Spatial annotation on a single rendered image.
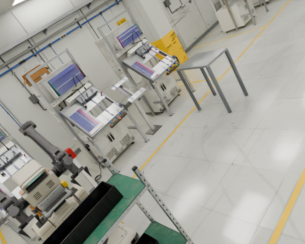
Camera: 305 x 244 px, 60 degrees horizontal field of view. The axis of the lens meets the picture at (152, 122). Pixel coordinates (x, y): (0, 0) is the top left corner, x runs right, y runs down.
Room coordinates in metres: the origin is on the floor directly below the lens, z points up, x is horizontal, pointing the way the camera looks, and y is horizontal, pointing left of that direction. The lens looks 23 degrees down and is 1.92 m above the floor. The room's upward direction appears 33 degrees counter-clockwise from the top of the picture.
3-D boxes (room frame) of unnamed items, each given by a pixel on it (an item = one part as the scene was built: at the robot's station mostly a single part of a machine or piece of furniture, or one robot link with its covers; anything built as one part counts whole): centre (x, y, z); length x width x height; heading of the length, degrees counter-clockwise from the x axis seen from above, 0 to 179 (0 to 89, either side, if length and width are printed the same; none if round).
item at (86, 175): (3.60, 1.26, 0.39); 0.24 x 0.24 x 0.78; 31
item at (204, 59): (3.69, -1.08, 0.40); 0.70 x 0.45 x 0.80; 22
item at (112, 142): (4.37, 0.88, 0.31); 0.70 x 0.65 x 0.62; 121
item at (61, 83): (4.29, 0.76, 1.52); 0.51 x 0.13 x 0.27; 121
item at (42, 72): (4.49, 1.01, 1.82); 0.68 x 0.30 x 0.20; 121
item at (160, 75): (4.95, -0.48, 0.65); 1.01 x 0.73 x 1.29; 31
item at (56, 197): (1.86, 0.97, 0.99); 0.28 x 0.16 x 0.22; 120
